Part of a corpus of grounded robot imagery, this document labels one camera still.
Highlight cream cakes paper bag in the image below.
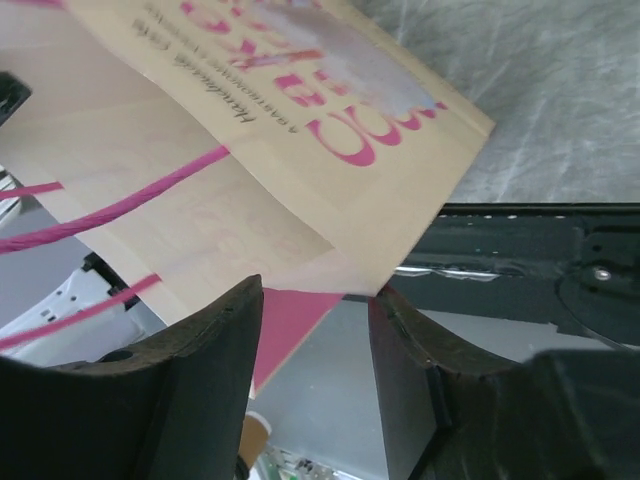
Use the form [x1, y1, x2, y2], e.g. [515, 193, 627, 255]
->
[1, 1, 494, 390]

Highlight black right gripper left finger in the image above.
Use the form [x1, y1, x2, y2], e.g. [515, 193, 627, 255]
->
[47, 273, 265, 480]

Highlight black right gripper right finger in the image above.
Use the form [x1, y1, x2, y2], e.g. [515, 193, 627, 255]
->
[368, 287, 530, 479]

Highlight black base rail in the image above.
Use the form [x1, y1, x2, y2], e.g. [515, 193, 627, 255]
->
[389, 203, 639, 345]

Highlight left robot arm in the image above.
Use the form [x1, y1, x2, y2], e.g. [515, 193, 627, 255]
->
[1, 253, 165, 367]

